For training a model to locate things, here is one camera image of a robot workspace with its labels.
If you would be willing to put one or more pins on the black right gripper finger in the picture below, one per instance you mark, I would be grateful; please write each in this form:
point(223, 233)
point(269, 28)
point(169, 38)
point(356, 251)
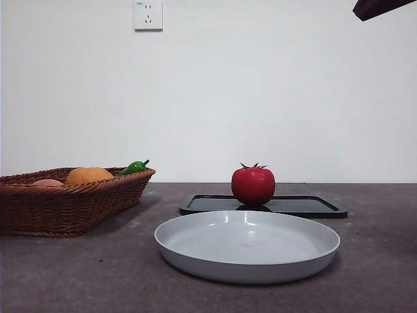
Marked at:
point(381, 6)

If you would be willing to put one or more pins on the red tomato with green stem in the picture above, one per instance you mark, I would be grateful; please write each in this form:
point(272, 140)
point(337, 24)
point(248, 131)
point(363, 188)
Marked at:
point(253, 186)

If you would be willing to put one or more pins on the black rectangular tray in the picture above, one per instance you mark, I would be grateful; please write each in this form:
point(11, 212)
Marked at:
point(303, 205)

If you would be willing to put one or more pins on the grey round plate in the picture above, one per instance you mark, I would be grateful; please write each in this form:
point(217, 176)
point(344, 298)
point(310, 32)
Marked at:
point(247, 247)

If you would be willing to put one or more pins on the green chili pepper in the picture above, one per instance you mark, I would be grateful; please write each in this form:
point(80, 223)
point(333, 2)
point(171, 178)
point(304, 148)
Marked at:
point(132, 168)

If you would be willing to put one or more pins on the brown wicker basket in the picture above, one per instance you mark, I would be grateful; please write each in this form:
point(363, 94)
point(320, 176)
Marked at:
point(65, 208)

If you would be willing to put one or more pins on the pale brown egg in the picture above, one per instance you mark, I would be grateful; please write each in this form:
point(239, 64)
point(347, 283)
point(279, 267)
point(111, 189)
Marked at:
point(47, 182)

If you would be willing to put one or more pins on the white wall socket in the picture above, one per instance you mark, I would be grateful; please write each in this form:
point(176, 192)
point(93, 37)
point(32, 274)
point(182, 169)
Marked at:
point(148, 15)

